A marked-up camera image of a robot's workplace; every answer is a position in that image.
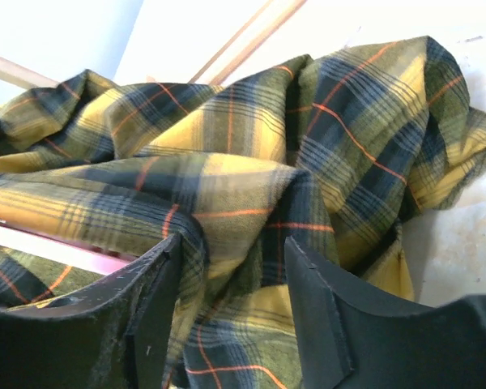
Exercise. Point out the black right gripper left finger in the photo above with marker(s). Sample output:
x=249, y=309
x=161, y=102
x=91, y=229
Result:
x=111, y=334

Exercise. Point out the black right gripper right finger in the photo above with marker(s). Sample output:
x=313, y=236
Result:
x=351, y=334

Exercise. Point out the pink plastic hanger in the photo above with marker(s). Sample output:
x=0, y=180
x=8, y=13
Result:
x=61, y=252

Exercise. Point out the yellow black plaid shirt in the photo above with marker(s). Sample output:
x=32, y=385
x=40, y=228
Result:
x=337, y=152

